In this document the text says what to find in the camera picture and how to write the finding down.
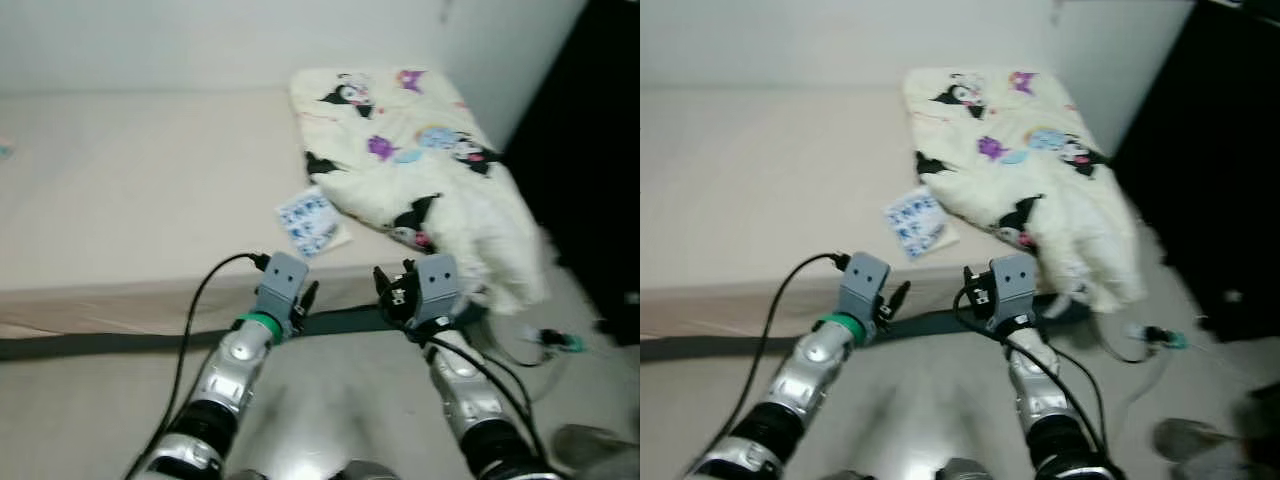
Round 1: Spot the white book with blue letters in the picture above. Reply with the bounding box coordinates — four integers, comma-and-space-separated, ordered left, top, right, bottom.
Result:
275, 187, 351, 258
882, 187, 959, 259

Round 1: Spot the cream cartoon print blanket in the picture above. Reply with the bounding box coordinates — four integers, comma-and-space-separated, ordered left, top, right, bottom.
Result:
903, 67, 1151, 316
290, 68, 551, 316

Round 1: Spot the grey robot right leg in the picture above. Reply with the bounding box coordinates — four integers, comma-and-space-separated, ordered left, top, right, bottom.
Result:
335, 460, 401, 480
935, 458, 991, 480

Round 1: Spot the mattress with cream sheet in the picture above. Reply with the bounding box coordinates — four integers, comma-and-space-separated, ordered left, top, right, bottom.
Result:
0, 90, 401, 336
640, 85, 1011, 341

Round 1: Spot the teal charger plug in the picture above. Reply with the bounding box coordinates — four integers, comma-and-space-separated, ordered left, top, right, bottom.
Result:
1130, 322, 1191, 353
535, 328, 586, 353

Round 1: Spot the black wardrobe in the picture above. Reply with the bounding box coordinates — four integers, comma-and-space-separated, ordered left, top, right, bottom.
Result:
500, 0, 641, 346
1110, 0, 1280, 346

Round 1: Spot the person's grey shoe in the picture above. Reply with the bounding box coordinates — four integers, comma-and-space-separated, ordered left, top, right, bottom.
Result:
553, 425, 641, 480
1152, 418, 1280, 480

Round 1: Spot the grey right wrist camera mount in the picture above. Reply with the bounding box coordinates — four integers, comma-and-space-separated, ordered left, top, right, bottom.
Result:
410, 254, 463, 326
990, 254, 1039, 323

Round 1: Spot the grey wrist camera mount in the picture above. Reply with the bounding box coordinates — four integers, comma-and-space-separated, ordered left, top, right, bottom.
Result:
838, 252, 891, 321
410, 254, 463, 326
255, 252, 309, 321
990, 254, 1039, 323

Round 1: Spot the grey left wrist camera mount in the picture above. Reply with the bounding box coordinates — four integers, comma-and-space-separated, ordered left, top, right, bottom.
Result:
255, 252, 309, 321
838, 252, 891, 321

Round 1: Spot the thin black charger cable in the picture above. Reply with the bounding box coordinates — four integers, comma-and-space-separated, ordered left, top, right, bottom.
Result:
1085, 310, 1151, 363
470, 320, 546, 369

